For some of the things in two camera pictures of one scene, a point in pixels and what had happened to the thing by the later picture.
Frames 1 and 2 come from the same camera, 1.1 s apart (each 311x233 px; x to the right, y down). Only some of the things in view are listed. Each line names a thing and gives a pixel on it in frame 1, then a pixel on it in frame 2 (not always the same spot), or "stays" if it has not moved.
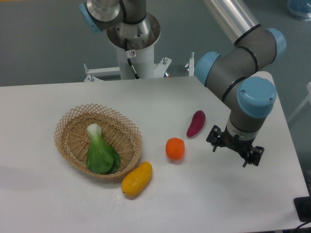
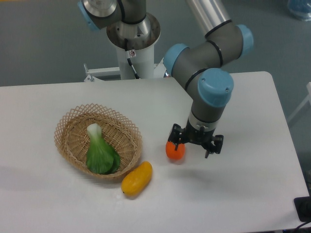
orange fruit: [175, 148] stays
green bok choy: [101, 158] stays
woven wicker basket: [72, 139] stays
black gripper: [217, 138] → [203, 138]
